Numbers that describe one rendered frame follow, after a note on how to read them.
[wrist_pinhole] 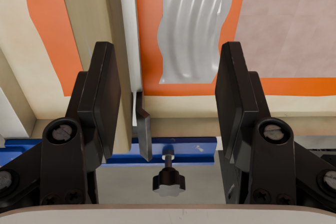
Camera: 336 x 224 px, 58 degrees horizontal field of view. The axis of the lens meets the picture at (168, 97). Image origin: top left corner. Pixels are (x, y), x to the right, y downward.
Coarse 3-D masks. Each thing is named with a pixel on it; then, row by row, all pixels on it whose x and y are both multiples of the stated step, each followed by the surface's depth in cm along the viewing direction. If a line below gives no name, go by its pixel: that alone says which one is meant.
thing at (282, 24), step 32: (32, 0) 31; (160, 0) 31; (256, 0) 31; (288, 0) 31; (320, 0) 32; (64, 32) 34; (224, 32) 34; (256, 32) 34; (288, 32) 34; (320, 32) 35; (64, 64) 37; (160, 64) 38; (256, 64) 38; (288, 64) 38; (320, 64) 38; (64, 96) 42
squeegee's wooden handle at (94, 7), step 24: (72, 0) 19; (96, 0) 19; (120, 0) 26; (72, 24) 21; (96, 24) 21; (120, 24) 26; (120, 48) 26; (120, 72) 25; (120, 120) 29; (120, 144) 32
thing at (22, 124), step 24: (0, 48) 35; (0, 72) 35; (0, 96) 36; (24, 96) 41; (0, 120) 40; (24, 120) 41; (48, 120) 45; (168, 120) 46; (192, 120) 46; (216, 120) 46; (288, 120) 46; (312, 120) 46; (312, 144) 46
